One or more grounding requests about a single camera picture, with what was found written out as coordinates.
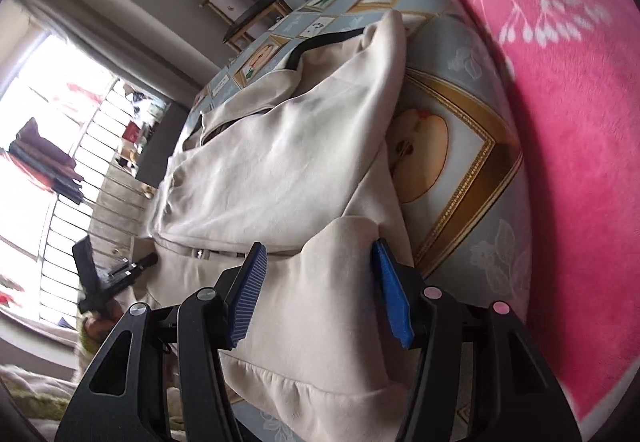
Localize cream jacket with black trim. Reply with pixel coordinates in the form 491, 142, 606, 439
126, 11, 416, 441

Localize hanging clothes on balcony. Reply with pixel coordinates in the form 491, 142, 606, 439
4, 117, 84, 205

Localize person's left hand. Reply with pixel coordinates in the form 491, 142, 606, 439
84, 300, 122, 344

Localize dark grey cabinet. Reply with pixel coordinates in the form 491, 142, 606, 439
136, 102, 188, 188

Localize patterned blue bed sheet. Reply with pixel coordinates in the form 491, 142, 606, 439
200, 0, 531, 315

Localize grey curtain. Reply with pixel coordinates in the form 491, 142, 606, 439
14, 0, 219, 108

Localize pink floral blanket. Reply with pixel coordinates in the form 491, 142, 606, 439
461, 0, 639, 436

